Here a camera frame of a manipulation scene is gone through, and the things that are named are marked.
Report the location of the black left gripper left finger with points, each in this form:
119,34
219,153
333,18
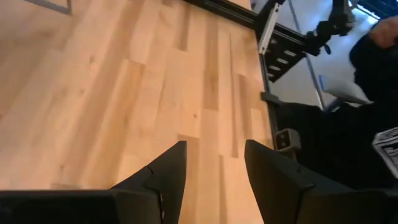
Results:
164,183

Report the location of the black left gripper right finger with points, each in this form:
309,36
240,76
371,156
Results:
276,183

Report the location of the person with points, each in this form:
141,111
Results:
342,140

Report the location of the grey chair part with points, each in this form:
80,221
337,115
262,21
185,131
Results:
342,88

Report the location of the black tripod clamp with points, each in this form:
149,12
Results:
335,21

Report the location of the person's hand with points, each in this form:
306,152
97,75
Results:
385,32

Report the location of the grey perforated metal riser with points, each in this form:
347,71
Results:
53,6

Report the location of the silver aluminium bracket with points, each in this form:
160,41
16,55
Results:
267,28

